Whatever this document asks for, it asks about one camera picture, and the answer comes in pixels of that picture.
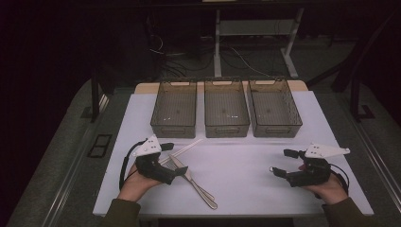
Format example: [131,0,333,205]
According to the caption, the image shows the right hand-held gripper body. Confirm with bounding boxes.
[285,142,352,188]

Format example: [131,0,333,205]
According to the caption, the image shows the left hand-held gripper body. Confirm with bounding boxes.
[131,134,178,185]

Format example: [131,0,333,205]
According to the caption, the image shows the metal table knife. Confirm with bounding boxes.
[168,153,219,211]

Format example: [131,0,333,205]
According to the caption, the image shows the translucent grey storage bin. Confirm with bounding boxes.
[247,77,304,138]
[203,79,252,139]
[149,79,198,139]

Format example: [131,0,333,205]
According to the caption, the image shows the person's left hand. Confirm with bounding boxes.
[116,164,162,202]

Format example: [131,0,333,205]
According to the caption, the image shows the person's right hand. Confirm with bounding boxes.
[301,174,349,206]

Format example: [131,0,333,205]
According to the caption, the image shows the white table sheet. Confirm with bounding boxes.
[93,90,375,217]

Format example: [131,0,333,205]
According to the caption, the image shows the black metal stand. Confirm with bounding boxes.
[349,18,376,122]

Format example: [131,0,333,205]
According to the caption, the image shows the left hand-held gripper black cable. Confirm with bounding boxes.
[118,138,148,191]

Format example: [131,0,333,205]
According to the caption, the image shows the hand-held gripper black cable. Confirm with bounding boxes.
[118,138,148,191]
[329,163,351,200]

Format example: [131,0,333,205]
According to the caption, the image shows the right hand-held gripper black cable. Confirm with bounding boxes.
[329,163,351,200]

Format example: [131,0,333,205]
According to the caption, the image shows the metal floor rail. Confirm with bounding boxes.
[353,119,401,202]
[42,94,110,227]

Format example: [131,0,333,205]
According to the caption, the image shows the black floor cables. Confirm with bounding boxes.
[147,29,216,79]

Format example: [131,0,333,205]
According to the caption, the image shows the white floor cable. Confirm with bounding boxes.
[229,46,272,79]

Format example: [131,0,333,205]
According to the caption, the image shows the white metal desk frame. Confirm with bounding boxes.
[213,8,305,79]

